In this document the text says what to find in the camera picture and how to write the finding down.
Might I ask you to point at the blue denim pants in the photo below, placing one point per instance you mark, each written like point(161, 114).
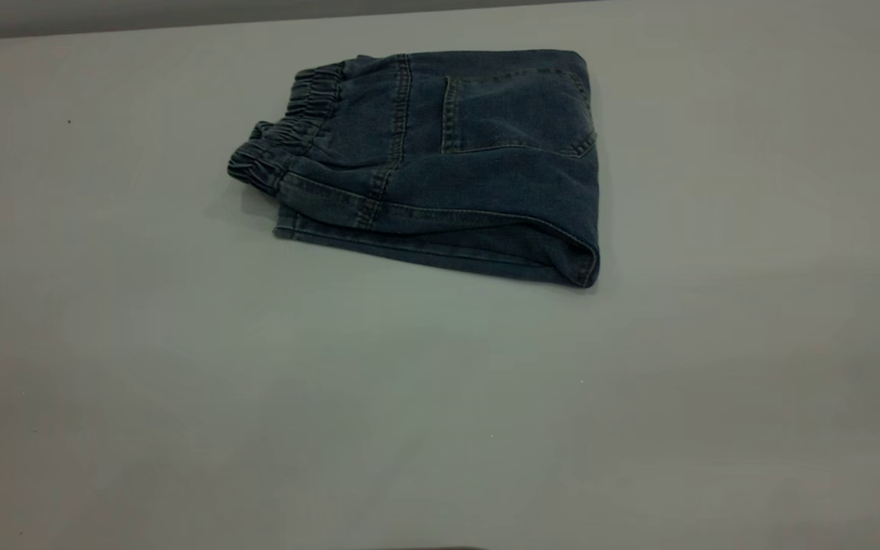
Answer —
point(486, 183)

